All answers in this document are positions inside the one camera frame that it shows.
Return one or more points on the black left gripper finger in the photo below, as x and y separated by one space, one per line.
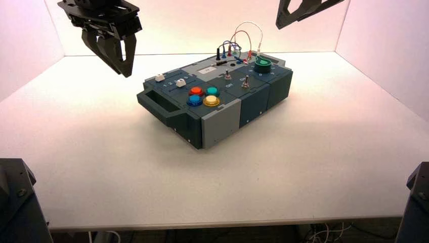
131 53
102 47

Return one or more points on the orange red push button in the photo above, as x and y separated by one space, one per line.
196 91

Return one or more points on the black left robot arm base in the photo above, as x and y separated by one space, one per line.
20 204

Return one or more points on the blue push button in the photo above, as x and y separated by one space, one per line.
194 100

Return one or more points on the yellow push button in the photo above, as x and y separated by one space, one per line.
211 100

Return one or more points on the small metal toggle switch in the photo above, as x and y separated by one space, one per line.
228 75

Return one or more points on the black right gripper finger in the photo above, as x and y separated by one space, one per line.
285 13

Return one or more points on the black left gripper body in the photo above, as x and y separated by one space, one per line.
104 16

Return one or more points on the teal push button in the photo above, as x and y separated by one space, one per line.
212 91

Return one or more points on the upright black banana plug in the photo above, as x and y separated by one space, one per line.
218 53

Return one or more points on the lying black banana plug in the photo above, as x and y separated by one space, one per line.
222 62

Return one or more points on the dark blue grey task box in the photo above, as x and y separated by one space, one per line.
221 114

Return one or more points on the white slider knob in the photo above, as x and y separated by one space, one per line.
181 83
160 77

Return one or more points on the large metal toggle switch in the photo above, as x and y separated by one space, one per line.
245 83

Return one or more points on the black right robot arm base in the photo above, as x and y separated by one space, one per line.
415 204

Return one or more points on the white paper label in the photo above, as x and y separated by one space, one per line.
206 70

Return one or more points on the green rotary knob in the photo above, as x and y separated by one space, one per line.
263 65

